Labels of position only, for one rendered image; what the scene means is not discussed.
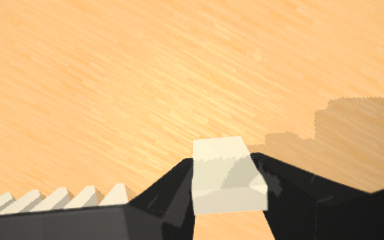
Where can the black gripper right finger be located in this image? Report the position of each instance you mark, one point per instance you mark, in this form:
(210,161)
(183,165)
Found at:
(305,206)

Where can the cream domino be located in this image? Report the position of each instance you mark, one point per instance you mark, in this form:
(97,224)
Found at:
(5,200)
(25,204)
(86,198)
(57,200)
(117,195)
(225,178)

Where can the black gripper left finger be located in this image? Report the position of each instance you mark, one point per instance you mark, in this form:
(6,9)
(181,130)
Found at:
(163,211)

